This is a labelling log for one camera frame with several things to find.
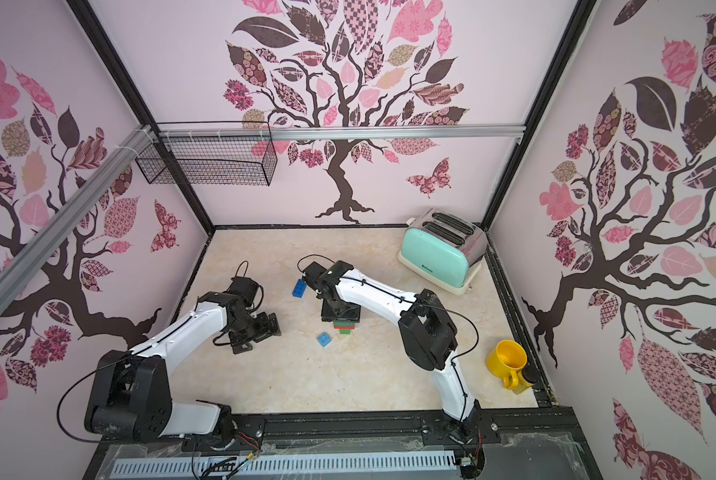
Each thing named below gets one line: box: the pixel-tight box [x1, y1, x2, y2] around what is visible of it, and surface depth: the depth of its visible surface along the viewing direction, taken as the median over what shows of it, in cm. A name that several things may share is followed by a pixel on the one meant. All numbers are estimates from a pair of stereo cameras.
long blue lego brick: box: [292, 279, 307, 298], surface depth 102 cm
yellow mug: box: [486, 340, 532, 395], surface depth 78 cm
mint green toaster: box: [398, 208, 488, 295], surface depth 97 cm
